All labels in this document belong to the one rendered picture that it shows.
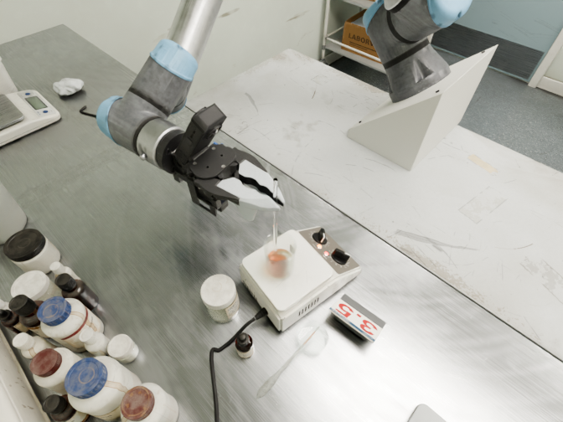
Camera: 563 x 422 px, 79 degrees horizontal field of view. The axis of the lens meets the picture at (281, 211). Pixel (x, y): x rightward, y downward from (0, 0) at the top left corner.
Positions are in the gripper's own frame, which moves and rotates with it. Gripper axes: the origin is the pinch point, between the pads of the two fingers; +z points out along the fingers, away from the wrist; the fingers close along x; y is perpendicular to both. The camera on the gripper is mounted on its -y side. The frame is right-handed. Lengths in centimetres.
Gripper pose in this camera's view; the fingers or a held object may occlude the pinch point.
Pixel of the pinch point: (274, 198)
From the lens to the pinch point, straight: 46.7
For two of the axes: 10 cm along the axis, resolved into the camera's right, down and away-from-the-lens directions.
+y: -0.2, 6.1, 7.9
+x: -5.8, 6.4, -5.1
